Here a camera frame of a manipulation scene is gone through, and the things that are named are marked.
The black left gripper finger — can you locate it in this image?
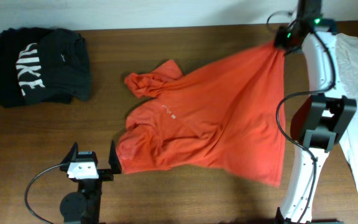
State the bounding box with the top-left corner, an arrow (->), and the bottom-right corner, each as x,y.
61,142 -> 78,164
108,140 -> 122,170

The orange polo shirt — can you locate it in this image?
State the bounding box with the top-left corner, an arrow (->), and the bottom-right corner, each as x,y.
116,43 -> 285,187

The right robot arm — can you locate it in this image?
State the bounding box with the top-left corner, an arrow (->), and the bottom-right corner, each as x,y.
274,0 -> 357,224

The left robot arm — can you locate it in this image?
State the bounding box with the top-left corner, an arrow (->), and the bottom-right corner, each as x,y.
60,142 -> 122,224

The black folded shirt white lettering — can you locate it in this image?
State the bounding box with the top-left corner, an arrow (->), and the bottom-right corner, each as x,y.
0,27 -> 91,108

